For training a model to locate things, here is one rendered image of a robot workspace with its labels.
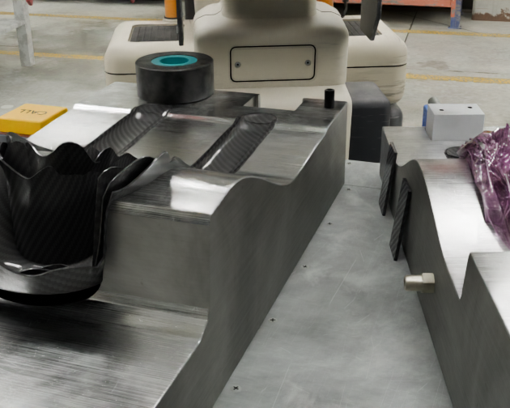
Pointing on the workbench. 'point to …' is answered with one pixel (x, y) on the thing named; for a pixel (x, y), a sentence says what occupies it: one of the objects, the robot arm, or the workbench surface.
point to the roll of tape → (175, 77)
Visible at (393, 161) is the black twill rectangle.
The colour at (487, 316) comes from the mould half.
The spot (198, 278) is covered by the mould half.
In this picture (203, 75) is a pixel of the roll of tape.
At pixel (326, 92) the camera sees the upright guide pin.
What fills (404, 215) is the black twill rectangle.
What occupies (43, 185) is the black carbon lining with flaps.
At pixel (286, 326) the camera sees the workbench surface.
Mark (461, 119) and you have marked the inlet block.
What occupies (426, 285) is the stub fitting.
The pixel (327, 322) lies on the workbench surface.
